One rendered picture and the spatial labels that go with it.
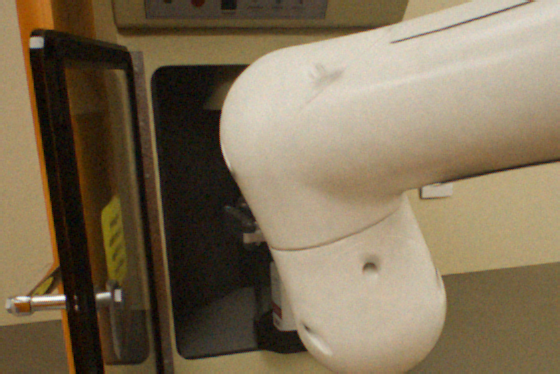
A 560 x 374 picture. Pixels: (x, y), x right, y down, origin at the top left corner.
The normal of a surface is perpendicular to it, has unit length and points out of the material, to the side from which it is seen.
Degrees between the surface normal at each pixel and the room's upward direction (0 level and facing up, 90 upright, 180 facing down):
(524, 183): 90
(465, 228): 90
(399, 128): 103
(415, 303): 77
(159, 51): 90
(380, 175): 132
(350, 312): 93
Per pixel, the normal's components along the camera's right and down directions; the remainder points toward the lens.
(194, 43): 0.28, 0.25
